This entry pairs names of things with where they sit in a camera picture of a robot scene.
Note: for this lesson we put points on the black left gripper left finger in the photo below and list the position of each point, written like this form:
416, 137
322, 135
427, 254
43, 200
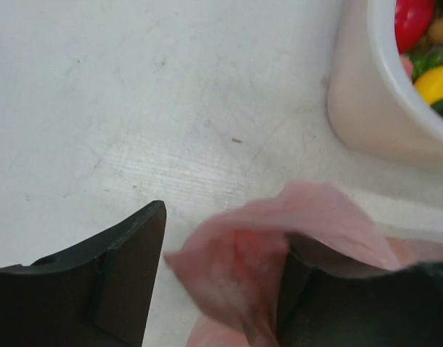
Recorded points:
95, 293

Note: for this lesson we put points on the pink plastic bag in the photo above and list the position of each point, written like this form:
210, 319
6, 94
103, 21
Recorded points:
232, 265

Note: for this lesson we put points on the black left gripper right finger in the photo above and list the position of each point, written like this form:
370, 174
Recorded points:
329, 299

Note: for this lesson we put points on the yellow bell pepper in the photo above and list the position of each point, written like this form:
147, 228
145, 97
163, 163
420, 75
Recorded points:
430, 87

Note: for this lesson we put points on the red apple left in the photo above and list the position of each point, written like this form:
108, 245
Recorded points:
412, 18

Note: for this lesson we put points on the white plastic fruit basket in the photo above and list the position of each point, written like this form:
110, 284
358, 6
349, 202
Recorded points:
372, 105

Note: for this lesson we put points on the peach fruit in basket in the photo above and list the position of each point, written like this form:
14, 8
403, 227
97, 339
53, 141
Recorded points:
407, 65

